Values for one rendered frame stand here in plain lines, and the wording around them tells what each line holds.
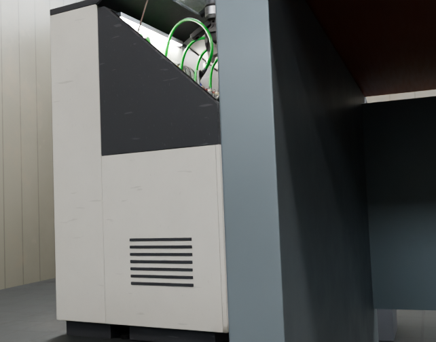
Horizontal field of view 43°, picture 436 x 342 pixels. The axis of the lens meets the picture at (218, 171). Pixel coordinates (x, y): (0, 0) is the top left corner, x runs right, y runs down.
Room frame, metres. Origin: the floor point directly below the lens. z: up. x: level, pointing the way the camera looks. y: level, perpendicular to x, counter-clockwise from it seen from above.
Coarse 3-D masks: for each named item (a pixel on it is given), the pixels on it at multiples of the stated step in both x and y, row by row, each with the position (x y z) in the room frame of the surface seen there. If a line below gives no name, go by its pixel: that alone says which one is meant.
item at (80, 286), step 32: (64, 32) 2.47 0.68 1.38; (96, 32) 2.39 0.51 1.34; (64, 64) 2.48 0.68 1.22; (96, 64) 2.39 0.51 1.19; (64, 96) 2.48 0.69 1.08; (96, 96) 2.39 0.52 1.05; (64, 128) 2.48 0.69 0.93; (96, 128) 2.39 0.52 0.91; (64, 160) 2.48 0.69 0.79; (96, 160) 2.40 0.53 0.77; (64, 192) 2.48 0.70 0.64; (96, 192) 2.40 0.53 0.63; (64, 224) 2.49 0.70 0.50; (96, 224) 2.40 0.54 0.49; (64, 256) 2.49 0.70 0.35; (96, 256) 2.40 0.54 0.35; (64, 288) 2.49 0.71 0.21; (96, 288) 2.40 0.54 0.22; (96, 320) 2.41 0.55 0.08
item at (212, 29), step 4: (208, 16) 2.46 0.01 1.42; (212, 16) 2.46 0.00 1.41; (212, 20) 2.48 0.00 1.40; (212, 24) 2.48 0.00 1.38; (208, 28) 2.49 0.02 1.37; (212, 28) 2.46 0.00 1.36; (212, 32) 2.46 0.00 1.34; (216, 32) 2.45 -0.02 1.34; (212, 36) 2.47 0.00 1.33; (216, 36) 2.45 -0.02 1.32; (216, 40) 2.46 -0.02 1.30
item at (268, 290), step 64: (256, 0) 0.40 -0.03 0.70; (320, 0) 0.54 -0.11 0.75; (384, 0) 0.55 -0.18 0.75; (256, 64) 0.40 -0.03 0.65; (320, 64) 0.59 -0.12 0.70; (384, 64) 0.82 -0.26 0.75; (256, 128) 0.40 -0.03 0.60; (320, 128) 0.57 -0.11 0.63; (384, 128) 0.97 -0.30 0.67; (256, 192) 0.40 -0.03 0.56; (320, 192) 0.55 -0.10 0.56; (384, 192) 0.97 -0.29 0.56; (256, 256) 0.40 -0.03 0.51; (320, 256) 0.54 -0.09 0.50; (384, 256) 0.97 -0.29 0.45; (256, 320) 0.40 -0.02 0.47; (320, 320) 0.52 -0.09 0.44
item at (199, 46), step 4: (188, 40) 2.98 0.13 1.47; (192, 40) 2.97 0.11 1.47; (200, 40) 2.95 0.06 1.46; (192, 44) 2.97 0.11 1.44; (196, 44) 2.96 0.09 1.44; (200, 44) 2.95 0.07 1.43; (204, 44) 2.93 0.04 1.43; (192, 48) 2.97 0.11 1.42; (196, 48) 2.96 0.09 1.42; (200, 48) 2.95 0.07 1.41; (204, 48) 2.93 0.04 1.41; (196, 52) 2.96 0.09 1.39; (200, 52) 2.95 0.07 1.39; (204, 56) 2.94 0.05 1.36; (212, 64) 2.92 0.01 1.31; (216, 64) 2.90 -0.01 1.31; (216, 68) 2.90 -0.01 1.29
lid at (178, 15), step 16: (96, 0) 2.36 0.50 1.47; (112, 0) 2.39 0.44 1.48; (128, 0) 2.44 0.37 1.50; (144, 0) 2.50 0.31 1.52; (160, 0) 2.56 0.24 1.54; (176, 0) 2.65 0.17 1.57; (192, 0) 2.71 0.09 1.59; (144, 16) 2.61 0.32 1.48; (160, 16) 2.67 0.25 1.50; (176, 16) 2.74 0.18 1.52; (192, 16) 2.81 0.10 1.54; (176, 32) 2.87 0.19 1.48; (192, 32) 2.94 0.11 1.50
